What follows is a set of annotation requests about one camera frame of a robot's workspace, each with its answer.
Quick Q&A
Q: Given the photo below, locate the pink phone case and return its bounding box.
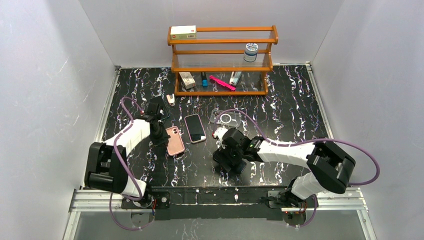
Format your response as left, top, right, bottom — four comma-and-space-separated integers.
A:
166, 126, 185, 157

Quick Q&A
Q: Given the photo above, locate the beige phone case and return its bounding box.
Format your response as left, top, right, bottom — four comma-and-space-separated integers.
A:
183, 113, 207, 144

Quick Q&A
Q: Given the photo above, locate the clear magsafe phone case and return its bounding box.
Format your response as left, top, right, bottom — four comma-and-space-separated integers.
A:
209, 109, 242, 128

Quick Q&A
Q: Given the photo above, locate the black smartphone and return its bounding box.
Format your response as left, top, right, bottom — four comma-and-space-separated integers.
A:
184, 114, 206, 144
231, 159, 247, 175

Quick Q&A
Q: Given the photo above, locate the dark teal smartphone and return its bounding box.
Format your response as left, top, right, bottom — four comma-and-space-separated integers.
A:
159, 99, 170, 122

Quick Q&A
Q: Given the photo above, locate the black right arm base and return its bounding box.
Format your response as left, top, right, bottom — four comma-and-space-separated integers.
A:
257, 190, 319, 229

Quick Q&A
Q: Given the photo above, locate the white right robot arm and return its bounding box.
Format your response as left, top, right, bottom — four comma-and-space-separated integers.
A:
212, 127, 356, 203

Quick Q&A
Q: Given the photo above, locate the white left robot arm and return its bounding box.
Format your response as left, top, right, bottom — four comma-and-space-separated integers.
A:
84, 97, 170, 201

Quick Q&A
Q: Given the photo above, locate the small pink white clip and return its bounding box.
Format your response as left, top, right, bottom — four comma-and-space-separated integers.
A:
166, 93, 176, 106

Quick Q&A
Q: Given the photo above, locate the small grey box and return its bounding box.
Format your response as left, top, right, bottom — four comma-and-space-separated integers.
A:
179, 72, 196, 90

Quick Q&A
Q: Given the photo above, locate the blue black marker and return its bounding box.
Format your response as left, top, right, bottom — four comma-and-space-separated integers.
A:
201, 72, 209, 88

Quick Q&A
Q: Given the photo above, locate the pink comb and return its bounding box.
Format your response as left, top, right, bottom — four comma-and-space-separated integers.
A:
209, 75, 236, 92

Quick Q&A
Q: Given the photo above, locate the white teal stapler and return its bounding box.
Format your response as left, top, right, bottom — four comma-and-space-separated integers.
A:
229, 71, 242, 87

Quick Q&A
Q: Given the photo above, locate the wooden three-tier shelf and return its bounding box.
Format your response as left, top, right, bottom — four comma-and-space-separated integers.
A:
167, 25, 279, 97

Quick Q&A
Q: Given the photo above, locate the white cardboard box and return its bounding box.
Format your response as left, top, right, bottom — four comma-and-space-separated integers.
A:
169, 25, 197, 40

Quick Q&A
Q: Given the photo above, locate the white blue round jar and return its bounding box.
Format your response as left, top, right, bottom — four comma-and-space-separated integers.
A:
243, 43, 259, 63

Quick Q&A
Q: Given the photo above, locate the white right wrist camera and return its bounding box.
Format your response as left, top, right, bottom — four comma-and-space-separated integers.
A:
212, 127, 228, 141

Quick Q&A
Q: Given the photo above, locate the aluminium frame rail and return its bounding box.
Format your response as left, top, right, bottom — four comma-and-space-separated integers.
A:
62, 61, 379, 240

